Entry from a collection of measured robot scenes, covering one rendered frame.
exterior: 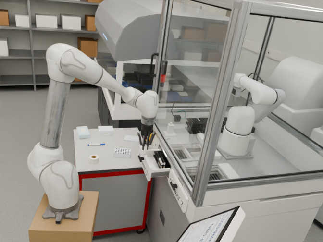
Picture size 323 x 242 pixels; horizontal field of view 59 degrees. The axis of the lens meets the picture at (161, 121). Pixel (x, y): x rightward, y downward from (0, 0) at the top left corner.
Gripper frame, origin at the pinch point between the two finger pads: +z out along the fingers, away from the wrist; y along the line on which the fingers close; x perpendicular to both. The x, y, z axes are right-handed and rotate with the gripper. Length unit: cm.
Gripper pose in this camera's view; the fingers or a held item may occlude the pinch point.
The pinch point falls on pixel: (144, 150)
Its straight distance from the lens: 192.5
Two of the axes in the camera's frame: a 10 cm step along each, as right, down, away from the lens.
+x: -2.9, -4.5, 8.4
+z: -1.2, 8.9, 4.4
